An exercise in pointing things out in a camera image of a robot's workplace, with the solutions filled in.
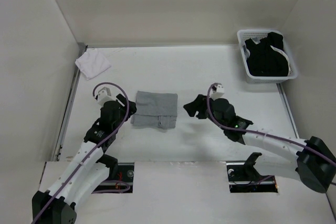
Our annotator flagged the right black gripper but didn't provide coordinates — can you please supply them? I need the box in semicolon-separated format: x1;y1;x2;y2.
183;94;226;130

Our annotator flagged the grey tank top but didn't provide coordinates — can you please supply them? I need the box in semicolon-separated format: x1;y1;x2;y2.
131;91;178;130

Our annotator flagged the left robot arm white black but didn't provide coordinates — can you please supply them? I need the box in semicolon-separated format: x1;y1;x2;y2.
32;93;136;223

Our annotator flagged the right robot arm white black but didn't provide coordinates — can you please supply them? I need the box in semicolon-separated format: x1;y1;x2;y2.
183;94;335;194

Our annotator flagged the folded white tank top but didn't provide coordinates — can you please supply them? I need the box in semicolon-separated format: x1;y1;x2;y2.
75;49;112;80

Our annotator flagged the black tank top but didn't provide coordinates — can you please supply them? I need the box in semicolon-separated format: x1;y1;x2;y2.
245;32;290;77

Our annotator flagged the white plastic basket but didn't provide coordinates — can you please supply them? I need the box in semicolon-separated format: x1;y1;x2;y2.
237;29;299;84

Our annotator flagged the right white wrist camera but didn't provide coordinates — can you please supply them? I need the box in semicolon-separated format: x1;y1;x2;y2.
210;83;225;101

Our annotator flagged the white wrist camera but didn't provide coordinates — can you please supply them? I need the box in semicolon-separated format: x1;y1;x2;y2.
96;87;113;106
210;83;225;101

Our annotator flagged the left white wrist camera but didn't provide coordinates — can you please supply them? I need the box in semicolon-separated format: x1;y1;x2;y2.
96;87;113;106

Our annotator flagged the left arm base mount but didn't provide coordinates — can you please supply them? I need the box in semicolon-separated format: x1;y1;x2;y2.
93;163;135;194

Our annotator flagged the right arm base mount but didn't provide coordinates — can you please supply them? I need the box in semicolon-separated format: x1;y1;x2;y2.
226;152;278;193

